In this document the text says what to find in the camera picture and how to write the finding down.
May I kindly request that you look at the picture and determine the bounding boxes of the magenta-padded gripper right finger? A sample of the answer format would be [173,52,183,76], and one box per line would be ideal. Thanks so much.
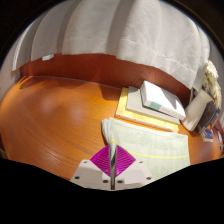
[114,144,155,191]

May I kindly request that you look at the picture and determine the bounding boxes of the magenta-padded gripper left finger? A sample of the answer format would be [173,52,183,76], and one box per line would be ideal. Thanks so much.
[70,144,112,191]

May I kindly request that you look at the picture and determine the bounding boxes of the pale green towel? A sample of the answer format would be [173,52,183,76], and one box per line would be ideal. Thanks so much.
[101,117,192,191]

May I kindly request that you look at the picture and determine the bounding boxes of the yellow flat book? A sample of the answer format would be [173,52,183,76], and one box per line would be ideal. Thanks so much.
[114,87,180,133]

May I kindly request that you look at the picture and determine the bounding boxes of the grey flat book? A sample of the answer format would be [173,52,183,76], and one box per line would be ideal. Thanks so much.
[125,85,182,125]

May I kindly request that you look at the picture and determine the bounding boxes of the white ceramic vase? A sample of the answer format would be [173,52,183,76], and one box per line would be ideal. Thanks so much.
[181,89,215,132]

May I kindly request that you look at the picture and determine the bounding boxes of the dark standing book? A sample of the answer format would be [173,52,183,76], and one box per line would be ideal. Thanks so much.
[196,100,220,135]

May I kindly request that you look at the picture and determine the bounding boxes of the white curtain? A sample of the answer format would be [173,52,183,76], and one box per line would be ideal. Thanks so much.
[11,0,212,91]

